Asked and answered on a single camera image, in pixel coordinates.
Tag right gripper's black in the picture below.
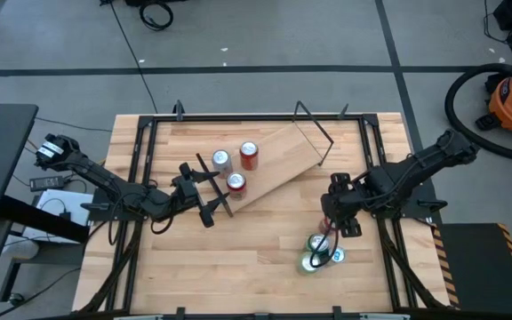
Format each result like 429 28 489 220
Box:
321 172 364 239

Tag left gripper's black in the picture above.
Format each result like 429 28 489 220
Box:
171 162 230 228

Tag red blue Fanta strawberry can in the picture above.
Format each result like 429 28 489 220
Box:
226 172 248 201

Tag silver beverage can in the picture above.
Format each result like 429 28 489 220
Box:
211 148 235 180

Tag blue beverage can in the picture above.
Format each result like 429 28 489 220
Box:
328 245 347 265

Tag red beverage can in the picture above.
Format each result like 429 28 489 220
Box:
239 140 260 172

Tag light green beverage can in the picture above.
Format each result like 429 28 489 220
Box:
299 251 322 275

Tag wooden shelf black metal legs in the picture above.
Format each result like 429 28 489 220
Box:
195 100 335 219

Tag white box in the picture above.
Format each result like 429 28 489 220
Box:
22 189 92 244

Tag black mat hazard stripes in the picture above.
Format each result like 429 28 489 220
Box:
431 221 512 317

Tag black power adapter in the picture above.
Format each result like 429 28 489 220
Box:
28 176 65 193

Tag white plastic bag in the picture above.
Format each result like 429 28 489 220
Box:
2 239 40 261

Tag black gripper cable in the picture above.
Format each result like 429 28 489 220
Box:
308 212 342 269

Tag black aluminium table frame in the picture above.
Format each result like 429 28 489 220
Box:
71 100 452 320

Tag coiled black floor cable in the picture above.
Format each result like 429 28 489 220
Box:
139 1 175 32

